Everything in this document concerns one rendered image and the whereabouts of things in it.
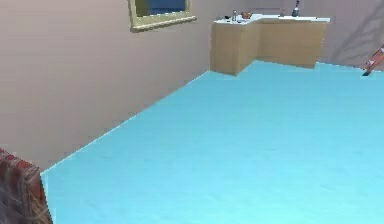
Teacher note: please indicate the tan kitchen counter white top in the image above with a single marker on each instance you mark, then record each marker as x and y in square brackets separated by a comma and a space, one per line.
[240, 43]

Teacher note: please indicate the small grey shaker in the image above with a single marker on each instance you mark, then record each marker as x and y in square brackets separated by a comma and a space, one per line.
[234, 16]

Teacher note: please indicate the brown bowl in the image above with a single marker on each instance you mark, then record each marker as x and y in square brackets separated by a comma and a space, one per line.
[246, 15]

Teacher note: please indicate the dark glass bottle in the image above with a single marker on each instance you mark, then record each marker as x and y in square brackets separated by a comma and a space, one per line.
[295, 10]

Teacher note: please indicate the dark red patterned cabinet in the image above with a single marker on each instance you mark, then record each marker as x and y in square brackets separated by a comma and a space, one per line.
[18, 193]

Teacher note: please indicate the window with pale green frame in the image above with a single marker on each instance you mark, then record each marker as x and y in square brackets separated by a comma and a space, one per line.
[159, 16]

